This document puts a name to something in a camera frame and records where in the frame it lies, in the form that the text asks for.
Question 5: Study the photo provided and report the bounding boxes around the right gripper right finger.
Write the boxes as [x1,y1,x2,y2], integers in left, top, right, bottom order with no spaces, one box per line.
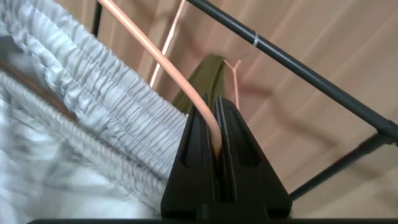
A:
[214,96,293,218]

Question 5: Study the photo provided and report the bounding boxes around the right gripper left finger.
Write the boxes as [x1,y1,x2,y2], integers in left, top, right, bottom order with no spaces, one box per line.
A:
[160,93,220,218]

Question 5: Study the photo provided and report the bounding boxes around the green long-sleeved shirt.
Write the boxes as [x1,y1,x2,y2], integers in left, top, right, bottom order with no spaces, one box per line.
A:
[172,54,228,114]

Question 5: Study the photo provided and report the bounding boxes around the pale grey shorts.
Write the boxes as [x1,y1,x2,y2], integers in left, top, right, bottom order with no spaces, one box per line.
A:
[0,0,189,218]

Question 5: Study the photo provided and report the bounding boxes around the black clothes rack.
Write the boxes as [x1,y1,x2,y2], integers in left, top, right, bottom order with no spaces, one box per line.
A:
[91,0,398,202]

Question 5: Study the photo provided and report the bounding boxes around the beige curtain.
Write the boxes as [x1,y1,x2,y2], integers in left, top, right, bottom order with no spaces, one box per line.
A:
[54,0,398,218]

